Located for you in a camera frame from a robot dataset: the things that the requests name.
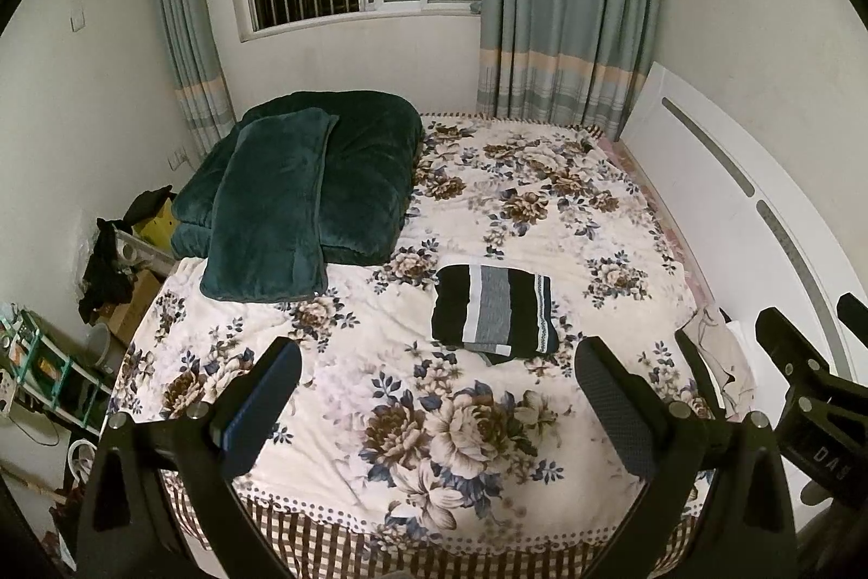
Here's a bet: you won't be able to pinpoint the green shelf rack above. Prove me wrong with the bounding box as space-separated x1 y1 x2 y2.
0 301 117 439

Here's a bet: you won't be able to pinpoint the beige crumpled cloth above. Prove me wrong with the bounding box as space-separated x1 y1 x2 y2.
681 308 758 418

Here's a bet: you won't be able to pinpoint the black strap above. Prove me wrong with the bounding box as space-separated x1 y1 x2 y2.
674 329 724 418

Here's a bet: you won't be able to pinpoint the dark green plush pillow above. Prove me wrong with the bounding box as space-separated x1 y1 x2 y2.
200 107 341 304

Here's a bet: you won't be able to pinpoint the black grey white striped sweater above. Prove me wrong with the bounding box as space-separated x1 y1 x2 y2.
430 263 561 367

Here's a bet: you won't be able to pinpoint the wide grey-green curtain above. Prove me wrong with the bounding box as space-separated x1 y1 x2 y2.
478 0 669 143

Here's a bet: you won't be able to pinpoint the white headboard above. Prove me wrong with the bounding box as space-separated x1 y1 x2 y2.
620 62 868 391

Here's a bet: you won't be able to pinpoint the cardboard box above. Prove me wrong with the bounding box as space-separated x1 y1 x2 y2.
101 267 164 344

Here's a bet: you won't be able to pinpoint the dark green plush quilt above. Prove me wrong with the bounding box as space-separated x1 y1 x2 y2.
169 91 425 269

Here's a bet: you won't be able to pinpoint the narrow grey-green curtain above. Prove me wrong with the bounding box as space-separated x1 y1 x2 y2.
145 0 238 157

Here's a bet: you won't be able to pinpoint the wooden stick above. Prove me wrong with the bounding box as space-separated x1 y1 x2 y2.
0 460 66 502

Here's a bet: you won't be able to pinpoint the white round object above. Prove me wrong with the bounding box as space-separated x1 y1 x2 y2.
68 440 97 483

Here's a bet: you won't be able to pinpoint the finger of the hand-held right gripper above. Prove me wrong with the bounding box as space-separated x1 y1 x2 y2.
755 308 840 410
836 292 868 344

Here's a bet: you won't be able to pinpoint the black cloth on yellow bag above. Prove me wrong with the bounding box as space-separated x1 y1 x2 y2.
125 186 175 222

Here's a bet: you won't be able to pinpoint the grey bin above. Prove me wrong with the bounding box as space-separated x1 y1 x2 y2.
88 321 127 374

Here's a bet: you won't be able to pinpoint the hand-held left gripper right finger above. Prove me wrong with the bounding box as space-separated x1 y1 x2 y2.
573 336 796 579

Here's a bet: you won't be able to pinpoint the floral bedspread with checked skirt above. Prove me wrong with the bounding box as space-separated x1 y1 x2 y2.
108 111 721 579

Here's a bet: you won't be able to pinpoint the black hanging clothes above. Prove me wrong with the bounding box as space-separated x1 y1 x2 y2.
78 216 137 323

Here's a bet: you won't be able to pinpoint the yellow bag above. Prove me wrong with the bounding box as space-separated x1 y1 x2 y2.
132 199 179 249

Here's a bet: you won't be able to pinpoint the white plastic basket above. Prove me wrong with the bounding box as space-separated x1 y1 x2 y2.
112 222 178 276

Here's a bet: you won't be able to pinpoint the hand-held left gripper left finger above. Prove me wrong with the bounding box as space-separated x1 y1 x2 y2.
76 336 304 579

